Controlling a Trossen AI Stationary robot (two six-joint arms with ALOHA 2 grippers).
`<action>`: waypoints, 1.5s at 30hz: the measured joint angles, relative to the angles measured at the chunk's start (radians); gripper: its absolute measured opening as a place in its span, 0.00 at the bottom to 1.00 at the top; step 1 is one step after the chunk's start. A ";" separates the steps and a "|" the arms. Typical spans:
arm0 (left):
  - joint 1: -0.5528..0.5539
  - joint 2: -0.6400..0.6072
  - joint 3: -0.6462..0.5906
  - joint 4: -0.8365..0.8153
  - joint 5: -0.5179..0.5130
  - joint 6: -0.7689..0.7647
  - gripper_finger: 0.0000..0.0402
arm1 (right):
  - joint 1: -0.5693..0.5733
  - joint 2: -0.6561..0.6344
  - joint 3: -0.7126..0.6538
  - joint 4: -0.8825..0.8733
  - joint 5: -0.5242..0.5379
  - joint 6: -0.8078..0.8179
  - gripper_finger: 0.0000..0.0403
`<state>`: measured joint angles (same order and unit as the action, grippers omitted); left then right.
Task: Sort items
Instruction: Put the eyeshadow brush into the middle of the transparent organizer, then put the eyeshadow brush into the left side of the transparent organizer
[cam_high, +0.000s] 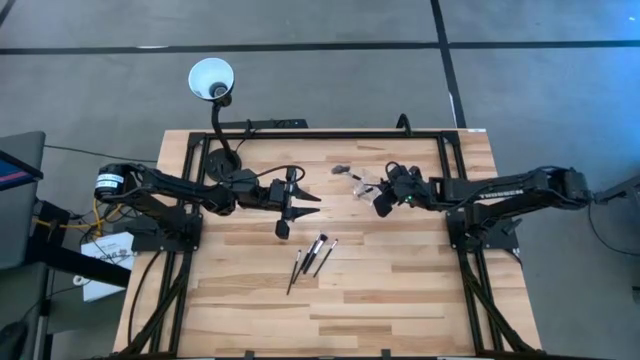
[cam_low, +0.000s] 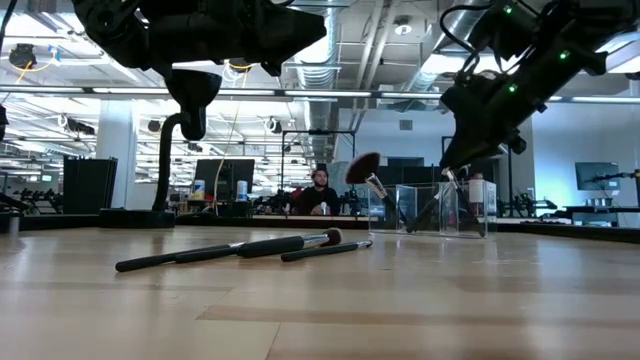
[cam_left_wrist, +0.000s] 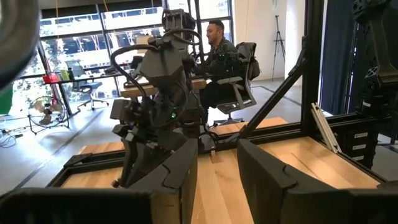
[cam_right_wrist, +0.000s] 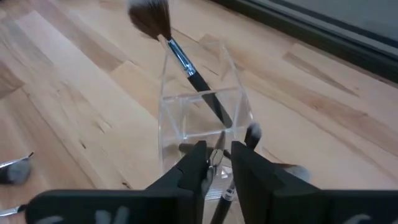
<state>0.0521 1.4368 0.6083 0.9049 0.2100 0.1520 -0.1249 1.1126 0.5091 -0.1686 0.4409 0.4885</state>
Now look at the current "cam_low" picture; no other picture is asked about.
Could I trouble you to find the black rack frame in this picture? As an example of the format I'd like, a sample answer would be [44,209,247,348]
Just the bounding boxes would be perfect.
[280,129,357,169]

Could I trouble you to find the silver ceiling duct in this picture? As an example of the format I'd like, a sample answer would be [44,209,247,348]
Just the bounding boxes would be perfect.
[294,0,346,151]

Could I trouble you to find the black fan makeup brush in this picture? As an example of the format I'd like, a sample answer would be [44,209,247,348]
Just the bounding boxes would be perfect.
[344,151,410,234]

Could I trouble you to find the thin black makeup brush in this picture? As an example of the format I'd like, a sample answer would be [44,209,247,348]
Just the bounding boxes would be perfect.
[115,242,247,273]
[174,248,242,265]
[405,182,451,235]
[441,168,487,237]
[280,240,374,263]

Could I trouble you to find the black workbench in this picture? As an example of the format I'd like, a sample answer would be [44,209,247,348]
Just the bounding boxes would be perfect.
[563,204,640,227]

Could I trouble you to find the black makeup brushes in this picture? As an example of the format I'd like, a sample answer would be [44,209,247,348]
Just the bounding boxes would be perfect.
[368,182,489,239]

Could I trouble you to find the black monitor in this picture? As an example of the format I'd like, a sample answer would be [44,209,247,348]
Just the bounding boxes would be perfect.
[193,158,256,204]

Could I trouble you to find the black cabinet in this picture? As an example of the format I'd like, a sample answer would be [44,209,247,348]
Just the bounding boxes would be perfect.
[62,156,119,215]

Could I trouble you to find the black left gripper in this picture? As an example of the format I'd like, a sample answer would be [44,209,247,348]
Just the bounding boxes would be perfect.
[174,0,329,77]

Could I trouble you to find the black aluminium table frame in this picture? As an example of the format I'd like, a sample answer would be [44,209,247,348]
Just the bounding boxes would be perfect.
[0,212,640,246]

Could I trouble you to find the wall-mounted monitor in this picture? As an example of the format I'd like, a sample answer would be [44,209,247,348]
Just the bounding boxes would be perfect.
[574,160,622,192]

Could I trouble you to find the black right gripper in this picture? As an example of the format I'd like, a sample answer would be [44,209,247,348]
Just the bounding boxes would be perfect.
[439,74,549,172]

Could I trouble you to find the person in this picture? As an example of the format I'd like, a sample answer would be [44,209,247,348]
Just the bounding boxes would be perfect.
[291,167,342,217]

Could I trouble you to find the black ceiling device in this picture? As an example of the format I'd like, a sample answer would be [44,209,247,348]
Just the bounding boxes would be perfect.
[8,43,38,70]

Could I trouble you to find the thick black makeup brush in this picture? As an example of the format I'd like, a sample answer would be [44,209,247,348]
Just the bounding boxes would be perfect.
[238,227,344,259]

